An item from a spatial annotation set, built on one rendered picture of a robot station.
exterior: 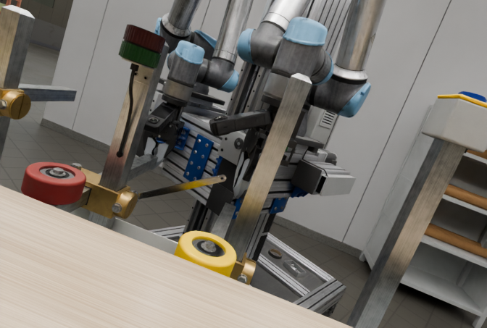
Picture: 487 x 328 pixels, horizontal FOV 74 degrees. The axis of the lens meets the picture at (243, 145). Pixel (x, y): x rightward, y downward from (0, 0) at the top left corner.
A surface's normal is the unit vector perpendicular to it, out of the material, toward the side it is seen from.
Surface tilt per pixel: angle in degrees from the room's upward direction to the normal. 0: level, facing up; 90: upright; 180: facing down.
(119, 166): 90
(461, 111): 90
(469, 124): 90
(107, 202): 90
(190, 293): 0
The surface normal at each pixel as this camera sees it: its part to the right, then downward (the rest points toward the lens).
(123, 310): 0.35, -0.92
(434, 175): -0.10, 0.14
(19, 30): 0.93, 0.36
